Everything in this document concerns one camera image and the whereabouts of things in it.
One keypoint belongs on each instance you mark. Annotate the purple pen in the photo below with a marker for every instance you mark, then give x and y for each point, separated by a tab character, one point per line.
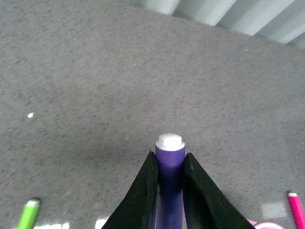
170	155

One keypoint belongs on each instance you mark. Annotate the pink pen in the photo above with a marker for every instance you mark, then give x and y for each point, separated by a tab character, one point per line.
297	209

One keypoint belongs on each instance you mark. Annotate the white pleated curtain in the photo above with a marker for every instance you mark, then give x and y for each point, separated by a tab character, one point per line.
282	21

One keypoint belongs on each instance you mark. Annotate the green highlighter pen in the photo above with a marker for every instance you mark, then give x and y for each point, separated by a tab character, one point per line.
30	213

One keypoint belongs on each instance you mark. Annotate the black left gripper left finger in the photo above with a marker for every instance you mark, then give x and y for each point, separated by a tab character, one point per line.
138	208

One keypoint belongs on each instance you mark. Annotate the pink mesh cup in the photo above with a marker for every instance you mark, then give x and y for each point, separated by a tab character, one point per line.
264	225

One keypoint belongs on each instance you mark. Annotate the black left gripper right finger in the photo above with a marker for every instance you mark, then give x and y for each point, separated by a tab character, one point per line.
205	205

